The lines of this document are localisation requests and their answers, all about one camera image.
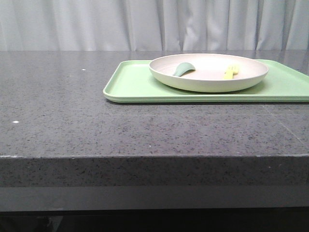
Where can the cream round plate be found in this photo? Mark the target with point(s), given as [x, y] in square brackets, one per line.
[209, 73]

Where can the yellow plastic fork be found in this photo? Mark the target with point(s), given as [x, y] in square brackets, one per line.
[231, 71]

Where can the light green rectangular tray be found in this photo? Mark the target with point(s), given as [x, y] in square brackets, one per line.
[132, 82]

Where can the teal green spoon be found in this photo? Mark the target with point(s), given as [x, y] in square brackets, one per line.
[183, 68]

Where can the grey pleated curtain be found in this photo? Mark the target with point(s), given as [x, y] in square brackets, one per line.
[153, 25]

